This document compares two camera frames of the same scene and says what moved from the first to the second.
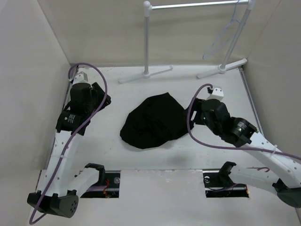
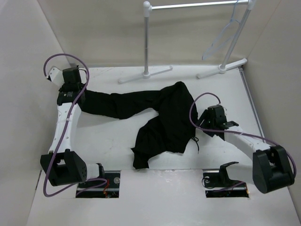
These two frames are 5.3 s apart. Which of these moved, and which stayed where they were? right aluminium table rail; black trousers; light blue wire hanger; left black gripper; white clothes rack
Moved: left black gripper; black trousers
Stayed: white clothes rack; right aluminium table rail; light blue wire hanger
